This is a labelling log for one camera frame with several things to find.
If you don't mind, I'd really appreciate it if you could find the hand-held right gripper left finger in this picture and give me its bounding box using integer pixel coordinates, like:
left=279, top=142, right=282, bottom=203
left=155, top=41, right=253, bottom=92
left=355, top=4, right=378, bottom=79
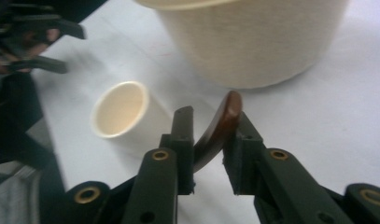
left=120, top=105, right=197, bottom=224

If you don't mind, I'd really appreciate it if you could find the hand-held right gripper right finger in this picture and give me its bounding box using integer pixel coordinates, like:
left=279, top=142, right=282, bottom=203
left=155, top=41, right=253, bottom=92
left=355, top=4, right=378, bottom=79
left=223, top=111, right=356, bottom=224

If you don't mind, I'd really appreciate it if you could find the brown wooden spoon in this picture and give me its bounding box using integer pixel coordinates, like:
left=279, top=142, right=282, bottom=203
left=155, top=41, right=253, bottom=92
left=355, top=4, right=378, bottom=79
left=192, top=90, right=244, bottom=175

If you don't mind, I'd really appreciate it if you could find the white cup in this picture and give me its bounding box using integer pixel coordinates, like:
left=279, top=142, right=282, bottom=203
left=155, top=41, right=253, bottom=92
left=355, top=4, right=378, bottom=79
left=90, top=80, right=175, bottom=158

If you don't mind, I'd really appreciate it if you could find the cream round rice container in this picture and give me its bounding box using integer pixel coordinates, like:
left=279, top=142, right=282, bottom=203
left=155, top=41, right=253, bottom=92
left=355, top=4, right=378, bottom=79
left=134, top=0, right=350, bottom=91

